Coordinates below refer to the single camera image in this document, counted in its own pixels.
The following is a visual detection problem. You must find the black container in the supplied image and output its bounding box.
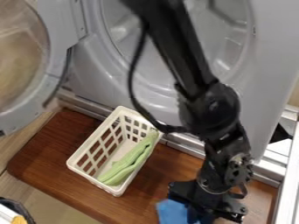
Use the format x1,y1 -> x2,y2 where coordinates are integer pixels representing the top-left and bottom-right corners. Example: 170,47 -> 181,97
0,196 -> 39,224

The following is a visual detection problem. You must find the green cloth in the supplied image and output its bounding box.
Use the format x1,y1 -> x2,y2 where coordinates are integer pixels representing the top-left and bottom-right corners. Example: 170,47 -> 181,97
95,129 -> 161,187

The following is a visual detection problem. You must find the washing machine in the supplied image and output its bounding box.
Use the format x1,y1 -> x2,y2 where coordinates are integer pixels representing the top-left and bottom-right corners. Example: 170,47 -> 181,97
0,0 -> 299,188

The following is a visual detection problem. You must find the white basket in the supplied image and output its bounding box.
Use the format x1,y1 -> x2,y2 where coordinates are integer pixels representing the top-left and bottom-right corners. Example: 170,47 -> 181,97
65,105 -> 165,198

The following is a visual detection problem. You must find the blue cloth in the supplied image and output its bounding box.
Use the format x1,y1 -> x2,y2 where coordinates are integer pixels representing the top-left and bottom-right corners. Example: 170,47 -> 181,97
155,198 -> 205,224

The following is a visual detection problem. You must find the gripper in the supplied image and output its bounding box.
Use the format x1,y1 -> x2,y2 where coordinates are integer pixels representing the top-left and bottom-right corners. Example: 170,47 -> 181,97
167,179 -> 250,224

